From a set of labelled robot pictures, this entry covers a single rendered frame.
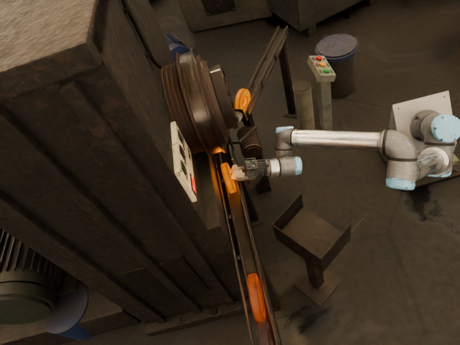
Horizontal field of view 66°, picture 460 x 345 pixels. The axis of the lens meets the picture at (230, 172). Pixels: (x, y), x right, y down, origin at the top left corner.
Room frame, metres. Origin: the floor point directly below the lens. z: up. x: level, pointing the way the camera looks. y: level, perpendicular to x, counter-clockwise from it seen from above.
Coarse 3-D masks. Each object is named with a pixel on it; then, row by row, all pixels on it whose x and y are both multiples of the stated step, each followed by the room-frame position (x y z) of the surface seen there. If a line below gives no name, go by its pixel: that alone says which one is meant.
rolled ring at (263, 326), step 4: (260, 320) 0.46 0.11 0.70; (264, 320) 0.45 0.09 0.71; (260, 324) 0.43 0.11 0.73; (264, 324) 0.43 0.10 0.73; (268, 324) 0.45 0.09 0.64; (260, 328) 0.42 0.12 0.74; (264, 328) 0.41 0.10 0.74; (268, 328) 0.43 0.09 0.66; (260, 332) 0.40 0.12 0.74; (264, 332) 0.40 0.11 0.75; (268, 332) 0.42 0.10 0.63; (260, 336) 0.39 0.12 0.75; (264, 336) 0.38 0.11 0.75; (268, 336) 0.39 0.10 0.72; (260, 340) 0.38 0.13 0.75; (264, 340) 0.37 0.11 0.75; (268, 340) 0.37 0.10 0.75; (272, 340) 0.40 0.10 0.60; (260, 344) 0.36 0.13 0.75; (264, 344) 0.36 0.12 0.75; (268, 344) 0.35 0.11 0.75; (272, 344) 0.39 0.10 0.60
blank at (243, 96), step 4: (240, 92) 1.67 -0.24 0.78; (244, 92) 1.69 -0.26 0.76; (248, 92) 1.72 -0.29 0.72; (236, 96) 1.67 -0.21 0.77; (240, 96) 1.65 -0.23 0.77; (244, 96) 1.68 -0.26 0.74; (248, 96) 1.71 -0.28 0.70; (236, 100) 1.65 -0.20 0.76; (240, 100) 1.64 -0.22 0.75; (244, 100) 1.71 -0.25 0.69; (248, 100) 1.70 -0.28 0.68; (236, 104) 1.64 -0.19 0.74; (240, 104) 1.63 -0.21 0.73; (244, 104) 1.69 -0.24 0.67; (236, 108) 1.63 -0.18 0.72; (240, 108) 1.62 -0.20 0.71; (244, 108) 1.65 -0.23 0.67
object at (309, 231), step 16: (288, 208) 0.86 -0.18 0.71; (304, 208) 0.89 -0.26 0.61; (272, 224) 0.81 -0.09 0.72; (288, 224) 0.84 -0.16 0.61; (304, 224) 0.81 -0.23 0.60; (320, 224) 0.78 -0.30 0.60; (288, 240) 0.73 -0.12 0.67; (304, 240) 0.74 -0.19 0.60; (320, 240) 0.71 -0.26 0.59; (336, 240) 0.63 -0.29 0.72; (304, 256) 0.66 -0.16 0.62; (320, 256) 0.65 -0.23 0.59; (336, 256) 0.62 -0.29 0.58; (304, 272) 0.84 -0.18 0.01; (320, 272) 0.74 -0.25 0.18; (304, 288) 0.76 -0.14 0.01; (320, 288) 0.72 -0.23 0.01; (320, 304) 0.64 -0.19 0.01
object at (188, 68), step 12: (192, 48) 1.35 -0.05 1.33; (180, 60) 1.29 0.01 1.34; (192, 60) 1.24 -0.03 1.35; (192, 72) 1.20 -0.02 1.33; (192, 84) 1.15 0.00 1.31; (192, 96) 1.12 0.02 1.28; (204, 96) 1.11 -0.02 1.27; (192, 108) 1.10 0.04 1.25; (204, 108) 1.08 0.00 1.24; (204, 120) 1.06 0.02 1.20; (204, 132) 1.05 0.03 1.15; (216, 132) 1.04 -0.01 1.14; (216, 144) 1.05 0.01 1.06
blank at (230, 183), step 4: (224, 164) 1.16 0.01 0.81; (228, 164) 1.19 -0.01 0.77; (224, 168) 1.13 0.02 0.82; (228, 168) 1.14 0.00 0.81; (224, 172) 1.11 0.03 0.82; (228, 172) 1.10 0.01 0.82; (224, 176) 1.10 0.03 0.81; (228, 176) 1.09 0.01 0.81; (224, 180) 1.08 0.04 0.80; (228, 180) 1.08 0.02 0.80; (232, 180) 1.14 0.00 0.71; (228, 184) 1.07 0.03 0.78; (232, 184) 1.06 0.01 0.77; (228, 188) 1.06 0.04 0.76; (232, 188) 1.06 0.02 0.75; (232, 192) 1.07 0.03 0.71
